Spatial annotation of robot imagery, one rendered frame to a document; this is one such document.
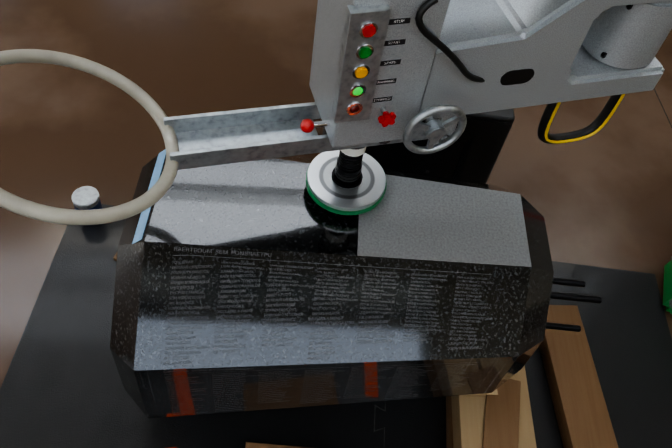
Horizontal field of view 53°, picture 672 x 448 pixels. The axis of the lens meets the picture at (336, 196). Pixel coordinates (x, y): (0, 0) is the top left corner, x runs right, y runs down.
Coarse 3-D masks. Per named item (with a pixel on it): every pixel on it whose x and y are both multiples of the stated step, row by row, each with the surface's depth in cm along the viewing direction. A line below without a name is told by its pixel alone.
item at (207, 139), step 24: (168, 120) 154; (192, 120) 156; (216, 120) 158; (240, 120) 160; (264, 120) 162; (288, 120) 165; (312, 120) 166; (192, 144) 156; (216, 144) 157; (240, 144) 152; (264, 144) 153; (288, 144) 155; (312, 144) 157; (384, 144) 163
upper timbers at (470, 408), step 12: (456, 396) 220; (468, 396) 218; (480, 396) 218; (528, 396) 220; (456, 408) 219; (468, 408) 215; (480, 408) 216; (528, 408) 217; (456, 420) 217; (468, 420) 213; (480, 420) 213; (528, 420) 215; (456, 432) 215; (468, 432) 210; (480, 432) 211; (528, 432) 212; (456, 444) 213; (468, 444) 208; (480, 444) 208; (528, 444) 210
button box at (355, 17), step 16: (352, 16) 122; (368, 16) 123; (384, 16) 124; (352, 32) 125; (384, 32) 127; (352, 48) 128; (352, 64) 131; (368, 64) 133; (336, 80) 137; (352, 80) 135; (368, 80) 136; (336, 96) 138; (368, 96) 140; (336, 112) 141; (368, 112) 144
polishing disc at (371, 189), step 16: (320, 160) 183; (336, 160) 184; (368, 160) 185; (320, 176) 180; (368, 176) 182; (384, 176) 182; (320, 192) 176; (336, 192) 177; (352, 192) 178; (368, 192) 178; (336, 208) 175; (352, 208) 174
